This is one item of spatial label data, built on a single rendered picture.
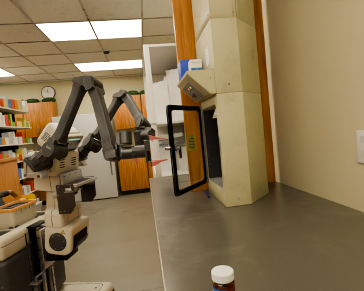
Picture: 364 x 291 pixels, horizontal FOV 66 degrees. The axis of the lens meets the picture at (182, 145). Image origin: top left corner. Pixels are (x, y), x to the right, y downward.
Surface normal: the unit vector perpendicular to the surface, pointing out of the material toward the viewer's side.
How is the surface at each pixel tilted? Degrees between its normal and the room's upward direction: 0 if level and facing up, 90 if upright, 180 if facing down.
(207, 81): 90
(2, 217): 92
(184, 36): 90
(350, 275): 0
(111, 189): 90
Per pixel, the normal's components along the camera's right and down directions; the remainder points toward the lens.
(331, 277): -0.10, -0.99
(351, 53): -0.99, 0.11
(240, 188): 0.14, 0.04
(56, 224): -0.14, 0.07
